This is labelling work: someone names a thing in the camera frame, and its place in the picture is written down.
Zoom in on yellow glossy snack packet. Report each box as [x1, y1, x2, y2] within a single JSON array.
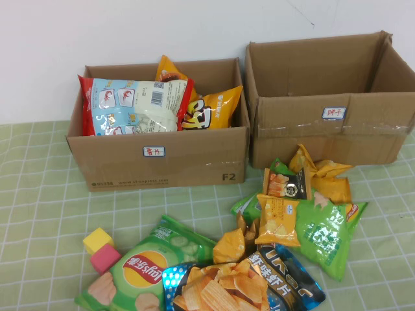
[[212, 227, 246, 264]]

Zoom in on pink foam cube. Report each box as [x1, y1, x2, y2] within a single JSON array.
[[89, 243, 121, 275]]

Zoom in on cardboard box with F2 print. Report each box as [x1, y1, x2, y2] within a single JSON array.
[[65, 57, 251, 192]]

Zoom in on taped plain cardboard box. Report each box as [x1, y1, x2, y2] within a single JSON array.
[[244, 30, 415, 170]]

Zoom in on blue shrimp chips bag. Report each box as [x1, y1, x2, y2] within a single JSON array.
[[161, 242, 327, 311]]

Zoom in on yellow foam cube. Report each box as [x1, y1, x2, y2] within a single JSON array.
[[82, 227, 115, 257]]

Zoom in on orange snack bag dark print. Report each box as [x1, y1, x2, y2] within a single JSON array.
[[154, 54, 198, 102]]

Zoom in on orange cracker packet blue logo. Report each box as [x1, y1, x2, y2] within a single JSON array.
[[254, 193, 301, 248]]

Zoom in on white blue-bordered label sticker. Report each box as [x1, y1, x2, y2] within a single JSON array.
[[143, 145, 166, 157], [322, 106, 347, 120]]

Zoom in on small yellow snack packet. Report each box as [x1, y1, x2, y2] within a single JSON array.
[[313, 159, 355, 178], [288, 144, 317, 179], [311, 176, 353, 203]]

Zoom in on green chips bag with barcode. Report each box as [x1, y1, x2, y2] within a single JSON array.
[[230, 157, 370, 282]]

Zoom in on golden twisted snack packet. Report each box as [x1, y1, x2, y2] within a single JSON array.
[[235, 212, 262, 242]]

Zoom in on green cucumber chips bag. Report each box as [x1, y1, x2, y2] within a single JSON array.
[[73, 214, 217, 311]]

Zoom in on black orange small snack packet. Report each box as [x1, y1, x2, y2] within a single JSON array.
[[263, 167, 313, 201]]

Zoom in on yellow puffed snack bag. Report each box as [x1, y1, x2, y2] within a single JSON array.
[[180, 85, 244, 131]]

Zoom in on red white shrimp cracker bag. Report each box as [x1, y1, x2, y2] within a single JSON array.
[[77, 75, 195, 137]]

